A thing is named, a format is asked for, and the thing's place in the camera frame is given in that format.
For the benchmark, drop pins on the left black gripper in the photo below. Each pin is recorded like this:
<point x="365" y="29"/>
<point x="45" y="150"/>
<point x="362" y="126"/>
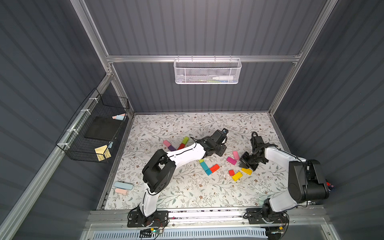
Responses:
<point x="218" y="143"/>

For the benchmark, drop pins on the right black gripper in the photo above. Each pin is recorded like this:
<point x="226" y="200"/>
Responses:
<point x="252" y="157"/>

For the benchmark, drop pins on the yellow block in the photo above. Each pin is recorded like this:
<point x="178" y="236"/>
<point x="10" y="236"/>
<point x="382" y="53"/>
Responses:
<point x="247" y="171"/>
<point x="237" y="176"/>

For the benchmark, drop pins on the pink block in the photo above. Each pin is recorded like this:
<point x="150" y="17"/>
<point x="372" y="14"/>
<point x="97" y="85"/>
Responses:
<point x="167" y="143"/>
<point x="236" y="155"/>

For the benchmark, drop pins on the magenta block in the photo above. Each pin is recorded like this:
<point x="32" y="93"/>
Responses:
<point x="231" y="161"/>

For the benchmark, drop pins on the teal rectangular block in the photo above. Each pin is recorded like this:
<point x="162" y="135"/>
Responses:
<point x="204" y="166"/>

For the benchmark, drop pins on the long red block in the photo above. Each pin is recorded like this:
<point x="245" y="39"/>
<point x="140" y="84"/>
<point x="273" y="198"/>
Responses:
<point x="182" y="145"/>

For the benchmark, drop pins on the purple block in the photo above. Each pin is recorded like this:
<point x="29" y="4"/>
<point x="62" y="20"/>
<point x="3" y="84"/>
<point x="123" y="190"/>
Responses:
<point x="171" y="148"/>

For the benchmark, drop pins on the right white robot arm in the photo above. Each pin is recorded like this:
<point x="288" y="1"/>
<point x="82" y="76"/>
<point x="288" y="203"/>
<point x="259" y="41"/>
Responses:
<point x="306" y="181"/>

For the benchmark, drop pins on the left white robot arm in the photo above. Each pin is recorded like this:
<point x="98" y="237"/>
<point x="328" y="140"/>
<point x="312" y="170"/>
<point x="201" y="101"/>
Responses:
<point x="160" y="169"/>

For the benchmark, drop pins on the pastel eraser blocks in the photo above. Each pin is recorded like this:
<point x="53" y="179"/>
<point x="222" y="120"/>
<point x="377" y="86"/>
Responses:
<point x="123" y="188"/>

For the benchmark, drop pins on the white bottle in basket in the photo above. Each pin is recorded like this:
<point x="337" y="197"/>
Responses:
<point x="223" y="78"/>

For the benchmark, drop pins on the black pad in basket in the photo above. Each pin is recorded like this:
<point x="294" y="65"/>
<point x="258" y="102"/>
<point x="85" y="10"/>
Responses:
<point x="103" y="129"/>

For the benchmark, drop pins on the yellow sticky note pad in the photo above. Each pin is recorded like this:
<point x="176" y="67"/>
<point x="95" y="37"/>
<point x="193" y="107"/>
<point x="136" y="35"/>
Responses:
<point x="103" y="153"/>

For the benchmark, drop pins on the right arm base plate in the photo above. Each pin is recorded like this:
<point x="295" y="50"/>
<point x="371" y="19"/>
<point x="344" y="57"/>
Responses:
<point x="261" y="216"/>

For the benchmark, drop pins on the white wire mesh basket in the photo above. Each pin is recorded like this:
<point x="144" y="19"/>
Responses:
<point x="200" y="71"/>

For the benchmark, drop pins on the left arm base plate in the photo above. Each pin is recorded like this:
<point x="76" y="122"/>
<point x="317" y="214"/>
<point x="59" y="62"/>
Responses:
<point x="136" y="219"/>

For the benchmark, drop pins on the black wire basket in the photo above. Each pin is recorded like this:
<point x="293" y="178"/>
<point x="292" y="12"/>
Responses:
<point x="72" y="141"/>

